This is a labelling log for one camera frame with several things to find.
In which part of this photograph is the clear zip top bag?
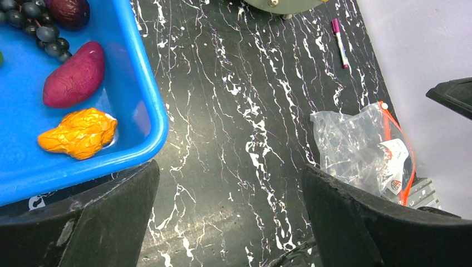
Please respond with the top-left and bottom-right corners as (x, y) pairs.
(310, 101), (416, 206)

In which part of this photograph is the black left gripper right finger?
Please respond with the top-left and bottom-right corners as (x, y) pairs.
(301, 164), (471, 266)

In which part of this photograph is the dark red fig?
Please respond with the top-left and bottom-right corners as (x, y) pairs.
(46, 0), (90, 31)

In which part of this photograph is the dark grape bunch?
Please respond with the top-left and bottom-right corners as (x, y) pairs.
(1, 0), (72, 63)

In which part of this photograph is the blue plastic bin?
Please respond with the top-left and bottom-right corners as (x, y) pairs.
(1, 1), (168, 205)

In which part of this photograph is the round drawer cabinet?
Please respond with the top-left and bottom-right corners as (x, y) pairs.
(244, 0), (327, 19)

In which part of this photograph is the purple sweet potato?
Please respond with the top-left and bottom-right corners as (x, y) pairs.
(42, 41), (105, 108)

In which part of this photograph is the orange bumpy food piece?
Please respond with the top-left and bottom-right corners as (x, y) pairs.
(37, 107), (118, 160)

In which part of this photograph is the pink white marker pen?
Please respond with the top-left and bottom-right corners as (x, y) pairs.
(331, 18), (348, 69)

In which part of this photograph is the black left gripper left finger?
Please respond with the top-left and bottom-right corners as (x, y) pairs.
(1, 160), (160, 266)

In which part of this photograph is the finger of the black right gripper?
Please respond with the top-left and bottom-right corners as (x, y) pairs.
(426, 77), (471, 120)

